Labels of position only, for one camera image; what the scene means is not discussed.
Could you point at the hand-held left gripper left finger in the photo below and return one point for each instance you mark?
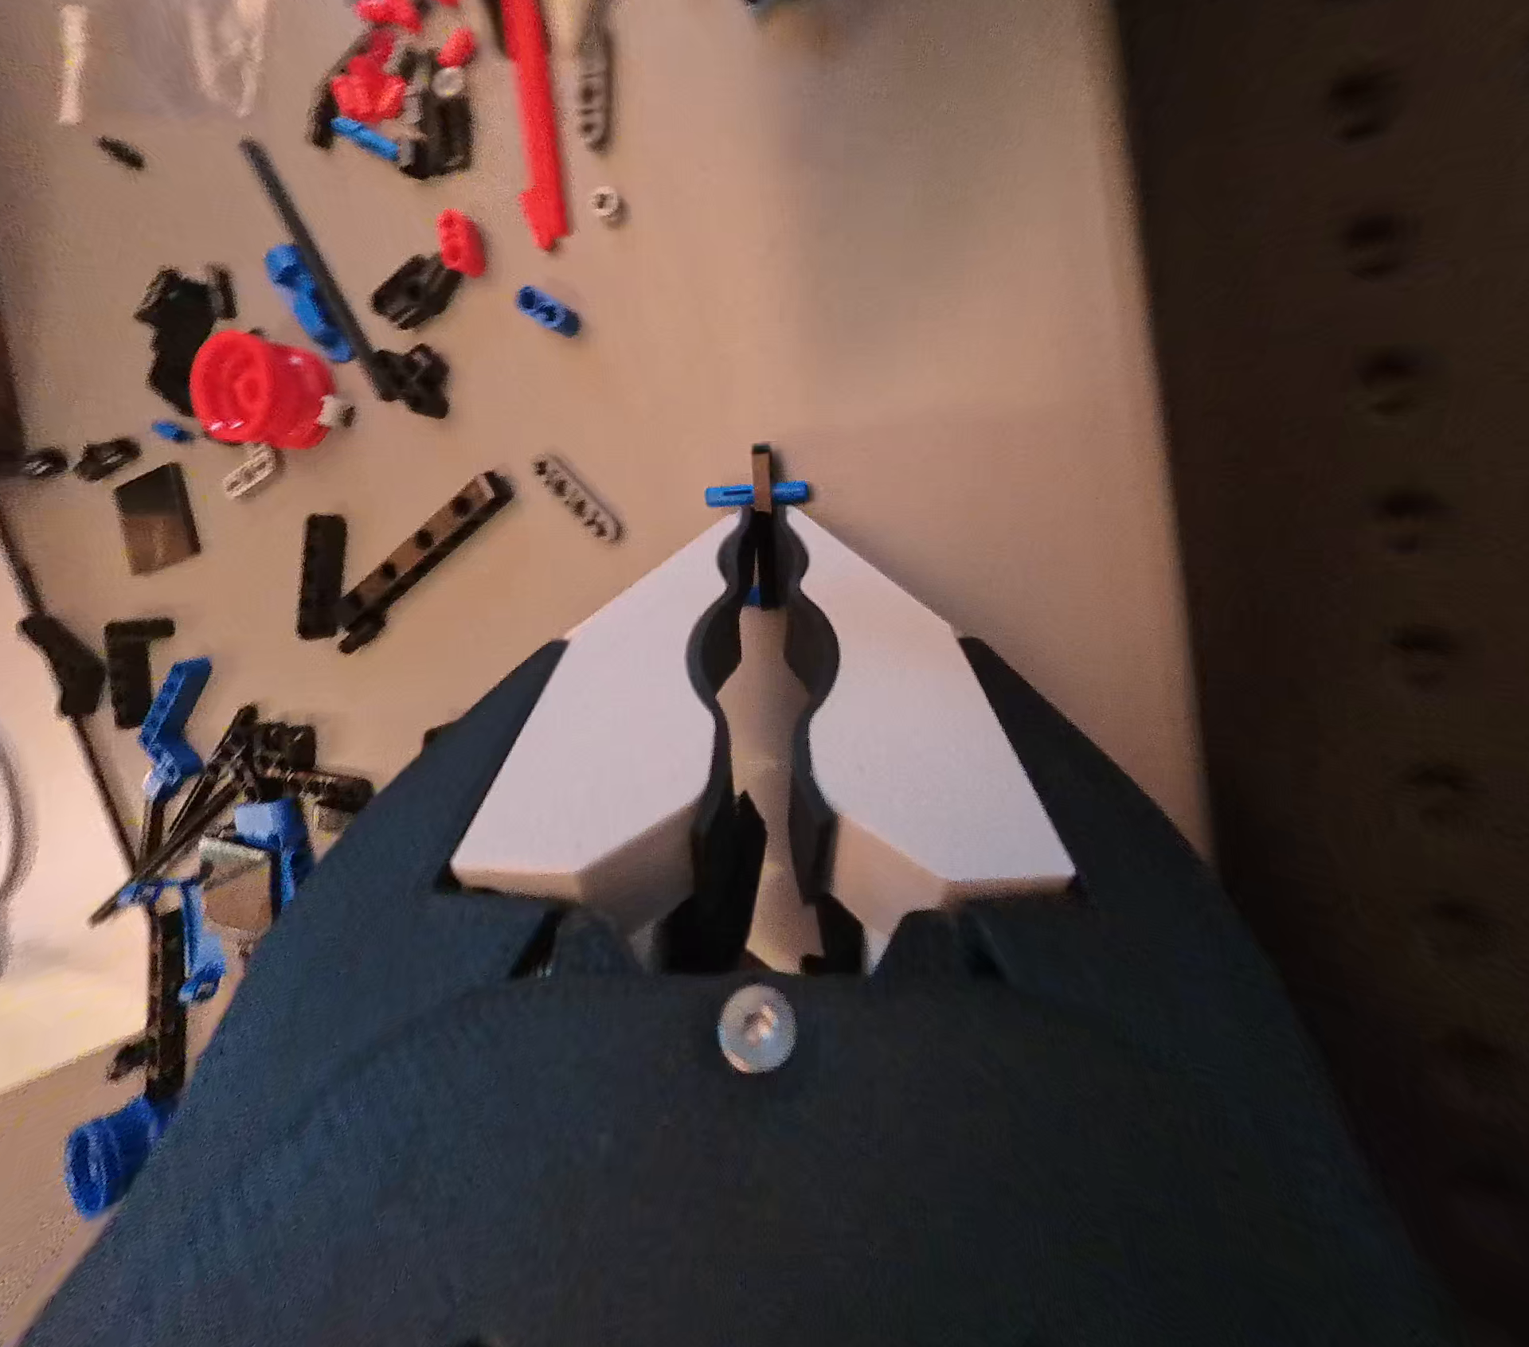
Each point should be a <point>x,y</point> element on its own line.
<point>585,774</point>

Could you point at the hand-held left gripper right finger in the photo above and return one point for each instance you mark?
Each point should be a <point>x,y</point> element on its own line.
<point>943,774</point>

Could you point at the black thin beam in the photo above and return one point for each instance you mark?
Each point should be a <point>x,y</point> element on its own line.
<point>765,535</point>

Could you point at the small toy connectors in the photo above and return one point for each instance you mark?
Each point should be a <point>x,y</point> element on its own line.
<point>370,88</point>

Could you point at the grey desk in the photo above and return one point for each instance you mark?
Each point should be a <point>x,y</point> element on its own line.
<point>895,236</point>

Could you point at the grey small connector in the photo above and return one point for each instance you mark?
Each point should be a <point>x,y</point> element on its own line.
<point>580,502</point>

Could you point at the scattered black toy beams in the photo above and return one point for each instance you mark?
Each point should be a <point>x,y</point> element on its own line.
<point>424,547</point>

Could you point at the blue toy panel piece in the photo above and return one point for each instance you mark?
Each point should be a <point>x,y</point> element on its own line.
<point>192,941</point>
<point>281,846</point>

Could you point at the black square panel piece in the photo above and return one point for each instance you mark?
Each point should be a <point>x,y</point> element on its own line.
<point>158,521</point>
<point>233,887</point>

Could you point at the blue angled beam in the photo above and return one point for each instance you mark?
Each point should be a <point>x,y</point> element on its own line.
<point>174,714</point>

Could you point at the light grey angled beam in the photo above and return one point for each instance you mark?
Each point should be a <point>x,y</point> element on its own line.
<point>250,472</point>

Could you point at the blue small connector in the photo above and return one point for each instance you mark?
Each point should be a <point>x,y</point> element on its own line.
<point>550,311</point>

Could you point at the red toy wheel hub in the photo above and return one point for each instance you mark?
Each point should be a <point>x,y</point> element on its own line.
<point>257,392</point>

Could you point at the red short beam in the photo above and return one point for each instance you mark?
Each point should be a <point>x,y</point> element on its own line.
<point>461,246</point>

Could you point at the white rounded board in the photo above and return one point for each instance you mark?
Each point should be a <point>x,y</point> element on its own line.
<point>48,894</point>

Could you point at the small blue curved panel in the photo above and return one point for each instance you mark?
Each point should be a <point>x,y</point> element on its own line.
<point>305,297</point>

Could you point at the long black axle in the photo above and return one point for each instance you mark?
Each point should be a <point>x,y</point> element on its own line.
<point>311,249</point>

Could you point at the blue toy wheel hub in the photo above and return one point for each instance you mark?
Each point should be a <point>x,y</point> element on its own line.
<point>113,1156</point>

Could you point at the grey thin beam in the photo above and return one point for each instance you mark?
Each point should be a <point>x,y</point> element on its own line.
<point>594,93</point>

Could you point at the clear plastic bag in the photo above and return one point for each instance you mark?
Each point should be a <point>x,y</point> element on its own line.
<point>179,34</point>

